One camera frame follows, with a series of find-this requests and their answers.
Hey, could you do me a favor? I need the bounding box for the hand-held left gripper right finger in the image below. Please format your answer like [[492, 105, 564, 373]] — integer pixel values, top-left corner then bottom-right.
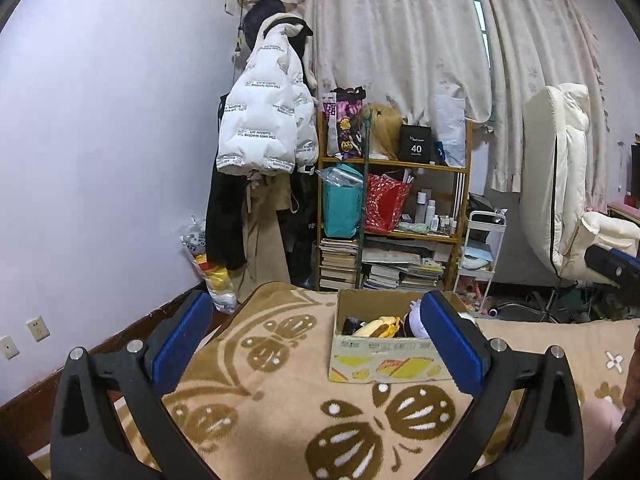
[[419, 290, 586, 480]]

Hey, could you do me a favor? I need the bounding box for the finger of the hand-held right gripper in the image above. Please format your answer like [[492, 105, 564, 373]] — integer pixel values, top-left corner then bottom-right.
[[584, 244, 640, 289]]

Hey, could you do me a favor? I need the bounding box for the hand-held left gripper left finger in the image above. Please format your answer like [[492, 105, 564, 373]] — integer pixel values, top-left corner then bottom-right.
[[50, 290, 216, 480]]

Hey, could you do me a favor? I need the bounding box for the white-haired purple plush doll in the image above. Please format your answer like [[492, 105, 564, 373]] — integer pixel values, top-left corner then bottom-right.
[[397, 299, 476, 339]]

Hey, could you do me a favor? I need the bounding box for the printed cardboard box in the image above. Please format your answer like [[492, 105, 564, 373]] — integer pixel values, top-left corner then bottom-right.
[[327, 287, 481, 385]]

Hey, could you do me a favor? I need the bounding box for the yellow plush toy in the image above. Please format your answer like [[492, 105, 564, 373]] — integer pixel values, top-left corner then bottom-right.
[[350, 315, 403, 339]]

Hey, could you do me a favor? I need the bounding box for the clear plastic bag with toys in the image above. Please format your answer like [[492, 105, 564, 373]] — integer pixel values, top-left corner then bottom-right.
[[180, 216, 238, 315]]

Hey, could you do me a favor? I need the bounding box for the white rolling cart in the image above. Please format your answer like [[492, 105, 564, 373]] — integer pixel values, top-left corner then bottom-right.
[[452, 209, 508, 301]]

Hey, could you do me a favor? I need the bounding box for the cream padded chair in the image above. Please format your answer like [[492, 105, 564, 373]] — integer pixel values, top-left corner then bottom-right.
[[520, 82, 640, 281]]

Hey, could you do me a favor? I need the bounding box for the beige patterned rug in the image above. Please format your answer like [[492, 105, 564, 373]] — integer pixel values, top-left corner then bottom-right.
[[27, 280, 640, 480]]

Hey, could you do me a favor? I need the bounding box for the black coat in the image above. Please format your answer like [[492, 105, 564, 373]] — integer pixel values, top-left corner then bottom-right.
[[205, 95, 251, 271]]

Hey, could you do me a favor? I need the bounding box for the group of small bottles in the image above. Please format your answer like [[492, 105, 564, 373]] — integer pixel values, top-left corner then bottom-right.
[[412, 187, 458, 235]]

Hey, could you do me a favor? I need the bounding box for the stack of books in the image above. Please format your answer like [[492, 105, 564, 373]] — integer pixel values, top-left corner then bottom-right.
[[319, 237, 446, 291]]

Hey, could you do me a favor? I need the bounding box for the beige coat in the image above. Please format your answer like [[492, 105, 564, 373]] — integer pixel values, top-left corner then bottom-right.
[[240, 170, 301, 303]]

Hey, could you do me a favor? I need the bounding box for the red patterned bag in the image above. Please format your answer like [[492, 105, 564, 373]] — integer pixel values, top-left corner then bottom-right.
[[364, 172, 413, 233]]

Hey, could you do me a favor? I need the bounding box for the person's pink trouser leg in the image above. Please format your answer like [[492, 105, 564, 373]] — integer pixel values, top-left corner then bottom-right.
[[582, 399, 628, 480]]

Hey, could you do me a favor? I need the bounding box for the teal bag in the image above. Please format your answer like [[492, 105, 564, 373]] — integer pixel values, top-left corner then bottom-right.
[[321, 162, 366, 240]]

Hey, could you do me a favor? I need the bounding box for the wooden shelf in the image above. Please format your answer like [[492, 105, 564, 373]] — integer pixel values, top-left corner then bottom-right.
[[316, 110, 473, 291]]

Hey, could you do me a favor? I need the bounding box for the black box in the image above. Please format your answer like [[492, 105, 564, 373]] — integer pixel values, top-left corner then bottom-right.
[[399, 124, 433, 165]]

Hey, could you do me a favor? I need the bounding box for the white plastic bag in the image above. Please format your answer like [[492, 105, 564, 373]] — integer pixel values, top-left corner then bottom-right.
[[432, 94, 467, 168]]

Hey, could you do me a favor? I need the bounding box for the blond wig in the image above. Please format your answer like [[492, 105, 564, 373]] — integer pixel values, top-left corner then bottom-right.
[[357, 103, 406, 160]]

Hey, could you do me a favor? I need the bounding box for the floral curtain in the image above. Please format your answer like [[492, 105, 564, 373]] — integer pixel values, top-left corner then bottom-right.
[[300, 0, 493, 123], [472, 0, 613, 193]]

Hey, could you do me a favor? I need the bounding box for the purple patterned bag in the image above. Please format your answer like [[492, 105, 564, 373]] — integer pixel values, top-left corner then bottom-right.
[[322, 87, 367, 158]]

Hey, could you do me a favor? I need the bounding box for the white puffer jacket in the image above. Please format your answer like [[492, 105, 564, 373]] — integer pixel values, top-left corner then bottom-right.
[[216, 12, 321, 176]]

